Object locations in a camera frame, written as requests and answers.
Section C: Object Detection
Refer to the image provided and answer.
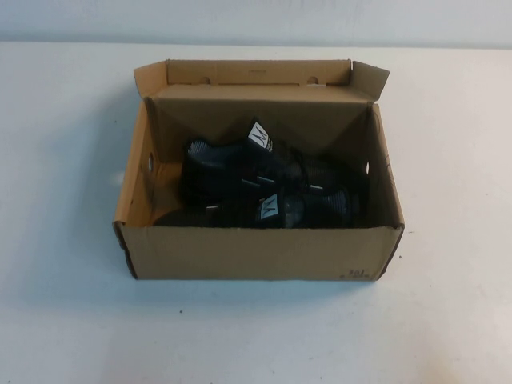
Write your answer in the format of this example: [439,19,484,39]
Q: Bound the black mesh sneaker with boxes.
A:
[181,115,371,209]
[153,190,363,231]

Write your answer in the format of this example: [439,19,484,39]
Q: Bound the brown cardboard shoe box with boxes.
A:
[113,58,406,281]

